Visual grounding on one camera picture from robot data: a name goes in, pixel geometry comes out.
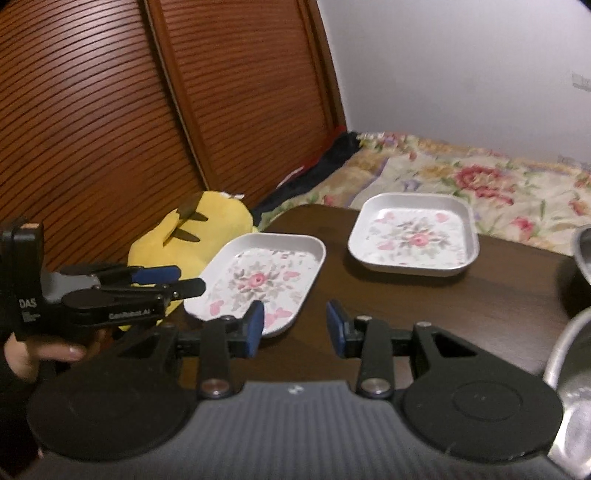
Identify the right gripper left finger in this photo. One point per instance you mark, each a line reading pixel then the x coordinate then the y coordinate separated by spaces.
pixel 221 340

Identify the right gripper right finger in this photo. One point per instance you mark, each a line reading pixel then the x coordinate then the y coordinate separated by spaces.
pixel 369 340

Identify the left hand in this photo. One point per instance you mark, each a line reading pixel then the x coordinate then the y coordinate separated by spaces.
pixel 24 358

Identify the near left floral square plate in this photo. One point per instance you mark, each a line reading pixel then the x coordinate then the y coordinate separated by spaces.
pixel 276 269

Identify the floral square plate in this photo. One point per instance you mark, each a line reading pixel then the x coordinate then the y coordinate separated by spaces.
pixel 276 269
pixel 415 234

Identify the yellow plush toy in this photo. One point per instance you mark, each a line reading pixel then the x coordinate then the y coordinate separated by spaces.
pixel 191 235

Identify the far floral square plate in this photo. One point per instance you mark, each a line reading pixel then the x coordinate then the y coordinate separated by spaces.
pixel 415 234

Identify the dark clothes on bed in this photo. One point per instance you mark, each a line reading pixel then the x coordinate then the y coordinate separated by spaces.
pixel 343 148

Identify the wooden louvered wardrobe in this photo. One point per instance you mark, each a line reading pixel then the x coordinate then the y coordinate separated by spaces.
pixel 115 112

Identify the large steel bowl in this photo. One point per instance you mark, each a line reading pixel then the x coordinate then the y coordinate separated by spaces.
pixel 568 373

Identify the floral bed quilt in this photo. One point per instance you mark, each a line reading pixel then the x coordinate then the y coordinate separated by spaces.
pixel 534 203

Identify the far steel bowl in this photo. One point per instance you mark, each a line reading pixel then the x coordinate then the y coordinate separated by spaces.
pixel 581 250

